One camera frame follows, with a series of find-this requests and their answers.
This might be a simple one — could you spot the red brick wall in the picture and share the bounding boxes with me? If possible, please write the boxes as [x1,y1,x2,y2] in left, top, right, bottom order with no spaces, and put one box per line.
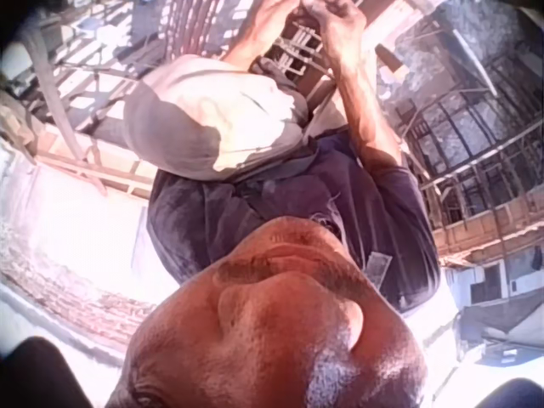
[0,244,159,356]

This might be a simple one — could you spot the brown wooden plank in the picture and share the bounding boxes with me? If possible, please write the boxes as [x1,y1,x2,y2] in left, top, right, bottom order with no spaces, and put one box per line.
[375,43,405,72]

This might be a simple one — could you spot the building frame with scaffolding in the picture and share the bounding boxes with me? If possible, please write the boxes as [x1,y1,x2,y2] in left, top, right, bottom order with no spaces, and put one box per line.
[393,6,544,260]

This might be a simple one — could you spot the person's legs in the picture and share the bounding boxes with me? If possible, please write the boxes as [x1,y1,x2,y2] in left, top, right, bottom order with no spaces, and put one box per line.
[122,54,350,184]

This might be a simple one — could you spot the steel rebar grid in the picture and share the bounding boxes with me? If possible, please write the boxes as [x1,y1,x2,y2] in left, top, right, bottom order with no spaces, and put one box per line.
[254,23,341,101]

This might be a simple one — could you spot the person's right hand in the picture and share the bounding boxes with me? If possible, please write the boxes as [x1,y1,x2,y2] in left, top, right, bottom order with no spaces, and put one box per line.
[312,0,369,61]

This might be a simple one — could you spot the person's left hand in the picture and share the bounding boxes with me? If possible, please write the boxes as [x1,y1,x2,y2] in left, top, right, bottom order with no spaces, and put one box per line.
[244,0,305,52]

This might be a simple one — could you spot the wooden formwork frame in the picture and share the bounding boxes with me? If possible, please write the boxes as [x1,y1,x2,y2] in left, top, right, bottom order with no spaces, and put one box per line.
[31,125,155,197]

